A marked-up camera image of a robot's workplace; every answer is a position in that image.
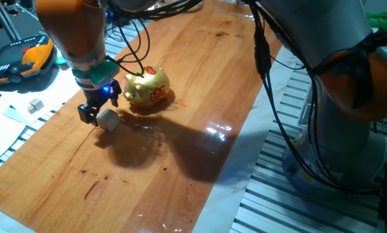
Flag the white paper sheets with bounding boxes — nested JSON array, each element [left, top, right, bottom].
[[0, 58, 84, 166]]

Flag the glossy wooden board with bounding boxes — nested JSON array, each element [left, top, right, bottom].
[[0, 0, 283, 233]]

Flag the pale wooden cube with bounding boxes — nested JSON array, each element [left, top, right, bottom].
[[95, 107, 121, 133]]

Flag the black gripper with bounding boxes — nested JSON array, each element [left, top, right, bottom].
[[77, 79, 122, 126]]

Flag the gold piggy bank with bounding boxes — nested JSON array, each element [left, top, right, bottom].
[[122, 65, 171, 108]]

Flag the small grey block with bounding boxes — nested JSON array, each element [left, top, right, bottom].
[[29, 97, 45, 111]]

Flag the black orange teach pendant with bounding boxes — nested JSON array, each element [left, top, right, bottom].
[[0, 34, 57, 86]]

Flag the grey metal strut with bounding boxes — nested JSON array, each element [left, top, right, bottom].
[[0, 0, 21, 41]]

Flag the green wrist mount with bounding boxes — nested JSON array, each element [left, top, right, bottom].
[[55, 55, 120, 87]]

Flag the green cloth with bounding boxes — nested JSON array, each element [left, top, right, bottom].
[[365, 11, 387, 36]]

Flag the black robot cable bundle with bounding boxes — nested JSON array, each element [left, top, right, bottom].
[[104, 0, 387, 195]]

